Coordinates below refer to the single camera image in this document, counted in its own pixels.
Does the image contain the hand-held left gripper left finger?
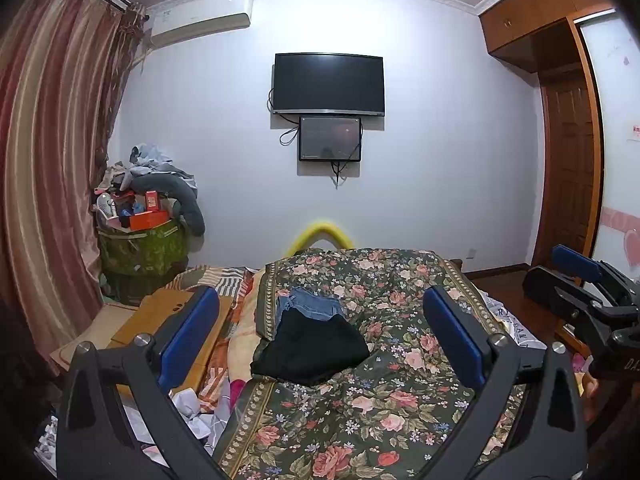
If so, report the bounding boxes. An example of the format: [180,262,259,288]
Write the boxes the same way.
[56,285,236,480]

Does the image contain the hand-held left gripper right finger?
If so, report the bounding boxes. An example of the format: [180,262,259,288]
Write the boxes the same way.
[422,285,588,480]

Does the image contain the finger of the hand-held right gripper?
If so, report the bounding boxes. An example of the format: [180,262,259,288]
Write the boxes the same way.
[522,266,608,320]
[551,244,608,286]

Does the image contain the black pants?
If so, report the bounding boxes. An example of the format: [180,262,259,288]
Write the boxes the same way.
[250,307,371,387]

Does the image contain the wooden lap desk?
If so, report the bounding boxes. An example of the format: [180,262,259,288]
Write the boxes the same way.
[111,287,236,401]

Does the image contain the orange striped quilt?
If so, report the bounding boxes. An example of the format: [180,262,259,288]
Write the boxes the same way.
[170,265,261,411]

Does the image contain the white printed bedsheet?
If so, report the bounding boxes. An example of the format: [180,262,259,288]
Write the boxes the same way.
[480,290,548,351]

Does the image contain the white cloth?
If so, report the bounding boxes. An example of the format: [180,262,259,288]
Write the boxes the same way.
[122,385,216,461]

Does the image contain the green patterned bag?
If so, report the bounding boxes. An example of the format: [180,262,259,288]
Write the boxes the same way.
[97,220,190,276]

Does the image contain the wooden door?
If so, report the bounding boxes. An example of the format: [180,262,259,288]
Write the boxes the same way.
[537,72,603,266]

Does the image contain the dark floral blanket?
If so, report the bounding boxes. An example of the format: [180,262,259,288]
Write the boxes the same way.
[212,247,531,480]

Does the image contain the orange box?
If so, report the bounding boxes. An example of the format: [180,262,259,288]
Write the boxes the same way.
[120,210,171,232]

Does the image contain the grey pillow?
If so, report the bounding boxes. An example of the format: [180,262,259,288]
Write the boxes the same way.
[131,172,206,236]

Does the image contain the blue jeans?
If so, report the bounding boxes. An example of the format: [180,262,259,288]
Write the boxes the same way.
[276,286,348,323]

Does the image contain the white sliding wardrobe panel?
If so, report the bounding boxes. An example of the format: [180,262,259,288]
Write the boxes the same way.
[580,10,640,281]

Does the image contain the yellow foam tube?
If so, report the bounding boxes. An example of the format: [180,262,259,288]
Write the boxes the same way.
[286,220,355,256]

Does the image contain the pile of grey clothes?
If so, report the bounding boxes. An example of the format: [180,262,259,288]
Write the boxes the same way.
[97,142,196,196]

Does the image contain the striped pink curtain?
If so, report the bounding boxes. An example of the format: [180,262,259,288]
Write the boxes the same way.
[0,0,146,361]

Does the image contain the wooden wardrobe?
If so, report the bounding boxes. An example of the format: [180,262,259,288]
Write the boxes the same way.
[479,0,640,281]

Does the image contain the white air conditioner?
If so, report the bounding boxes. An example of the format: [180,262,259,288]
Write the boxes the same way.
[147,0,253,51]

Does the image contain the small wall monitor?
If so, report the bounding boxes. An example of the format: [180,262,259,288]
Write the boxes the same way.
[298,116,363,163]

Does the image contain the black wall television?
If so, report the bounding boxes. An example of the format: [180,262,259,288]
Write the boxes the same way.
[271,51,386,117]

